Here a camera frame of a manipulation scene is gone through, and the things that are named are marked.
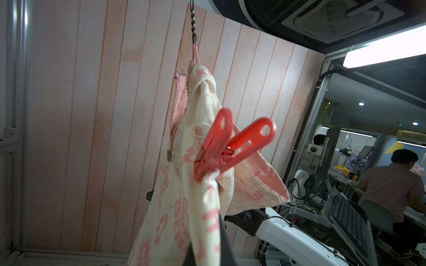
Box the pink hanger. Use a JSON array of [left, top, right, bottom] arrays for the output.
[[189, 0, 200, 64]]

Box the seated person in background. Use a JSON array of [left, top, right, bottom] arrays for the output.
[[358, 149, 426, 241]]

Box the cream pink print jacket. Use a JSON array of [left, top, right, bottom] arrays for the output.
[[127, 60, 290, 266]]

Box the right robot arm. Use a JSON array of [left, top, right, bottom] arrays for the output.
[[225, 208, 350, 266]]

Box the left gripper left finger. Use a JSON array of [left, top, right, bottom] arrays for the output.
[[182, 244, 196, 266]]

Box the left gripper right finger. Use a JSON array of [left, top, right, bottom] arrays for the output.
[[219, 215, 237, 266]]

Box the ceiling light strip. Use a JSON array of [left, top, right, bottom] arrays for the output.
[[343, 25, 426, 69]]

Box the red clothespin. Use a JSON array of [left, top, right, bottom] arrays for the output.
[[194, 108, 276, 181]]

